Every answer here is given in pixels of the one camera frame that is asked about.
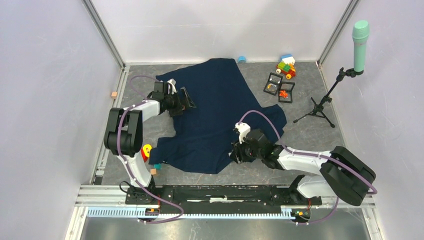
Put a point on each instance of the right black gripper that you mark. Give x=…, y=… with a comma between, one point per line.
x=237, y=150

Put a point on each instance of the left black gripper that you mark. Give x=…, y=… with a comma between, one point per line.
x=186, y=99

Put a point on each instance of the navy blue t-shirt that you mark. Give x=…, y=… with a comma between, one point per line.
x=204, y=134

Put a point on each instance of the round gold brooch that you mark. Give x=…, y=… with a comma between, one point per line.
x=271, y=87

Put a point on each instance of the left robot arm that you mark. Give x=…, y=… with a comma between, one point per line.
x=124, y=134

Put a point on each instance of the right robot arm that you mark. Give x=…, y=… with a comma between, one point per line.
x=337, y=173

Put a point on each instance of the orange flower brooch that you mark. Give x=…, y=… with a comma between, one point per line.
x=283, y=94

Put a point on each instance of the blue cup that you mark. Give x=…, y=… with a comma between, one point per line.
x=241, y=59

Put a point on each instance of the teal small block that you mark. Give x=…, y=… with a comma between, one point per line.
x=157, y=166

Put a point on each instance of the black microphone tripod stand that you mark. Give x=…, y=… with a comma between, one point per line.
x=318, y=108

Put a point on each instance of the colourful toy block car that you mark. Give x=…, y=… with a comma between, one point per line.
x=286, y=66

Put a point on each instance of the mint green microphone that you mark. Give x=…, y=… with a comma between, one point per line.
x=360, y=35

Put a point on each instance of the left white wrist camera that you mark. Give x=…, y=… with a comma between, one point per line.
x=172, y=86

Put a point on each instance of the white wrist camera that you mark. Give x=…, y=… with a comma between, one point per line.
x=242, y=129
x=172, y=86

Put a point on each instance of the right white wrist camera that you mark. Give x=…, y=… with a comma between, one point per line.
x=242, y=129

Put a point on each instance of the red yellow ring stacker toy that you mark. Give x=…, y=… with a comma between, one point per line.
x=145, y=152

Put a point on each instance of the left black display frame box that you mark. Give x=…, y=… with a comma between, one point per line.
x=274, y=79

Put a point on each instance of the black display frame box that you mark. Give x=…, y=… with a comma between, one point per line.
x=288, y=87
x=274, y=79

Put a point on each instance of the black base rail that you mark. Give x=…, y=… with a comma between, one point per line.
x=218, y=197

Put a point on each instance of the right black display frame box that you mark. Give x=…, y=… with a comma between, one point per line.
x=288, y=87

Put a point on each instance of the aluminium frame rail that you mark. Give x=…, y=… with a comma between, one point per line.
x=102, y=213

